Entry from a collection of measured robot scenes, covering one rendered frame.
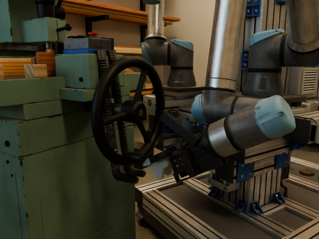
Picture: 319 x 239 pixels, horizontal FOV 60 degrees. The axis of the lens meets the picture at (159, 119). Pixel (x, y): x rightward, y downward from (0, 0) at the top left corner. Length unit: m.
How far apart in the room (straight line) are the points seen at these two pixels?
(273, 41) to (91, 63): 0.63
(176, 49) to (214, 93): 0.77
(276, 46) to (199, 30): 3.51
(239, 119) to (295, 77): 0.97
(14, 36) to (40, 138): 0.38
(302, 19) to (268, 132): 0.45
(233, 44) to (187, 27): 3.97
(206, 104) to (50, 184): 0.47
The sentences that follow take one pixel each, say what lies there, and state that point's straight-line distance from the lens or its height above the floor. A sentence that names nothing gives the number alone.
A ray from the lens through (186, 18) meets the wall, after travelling 4.68.
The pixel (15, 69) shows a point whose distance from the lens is 0.90.
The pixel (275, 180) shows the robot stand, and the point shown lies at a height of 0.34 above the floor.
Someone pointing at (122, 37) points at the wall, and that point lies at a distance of 4.29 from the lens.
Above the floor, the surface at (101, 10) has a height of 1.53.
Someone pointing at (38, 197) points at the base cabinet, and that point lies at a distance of 0.81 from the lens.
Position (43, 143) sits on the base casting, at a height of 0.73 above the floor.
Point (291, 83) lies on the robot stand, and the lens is 1.50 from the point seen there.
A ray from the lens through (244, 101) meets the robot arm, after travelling 0.65.
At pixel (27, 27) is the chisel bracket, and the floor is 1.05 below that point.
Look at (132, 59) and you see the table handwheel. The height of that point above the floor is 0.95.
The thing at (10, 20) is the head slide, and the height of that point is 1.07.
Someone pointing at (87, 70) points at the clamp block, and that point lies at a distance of 0.73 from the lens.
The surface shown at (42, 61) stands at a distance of 0.85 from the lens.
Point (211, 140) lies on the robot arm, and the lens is 0.56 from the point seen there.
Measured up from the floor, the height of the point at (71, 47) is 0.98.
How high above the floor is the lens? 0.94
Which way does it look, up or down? 12 degrees down
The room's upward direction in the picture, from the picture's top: straight up
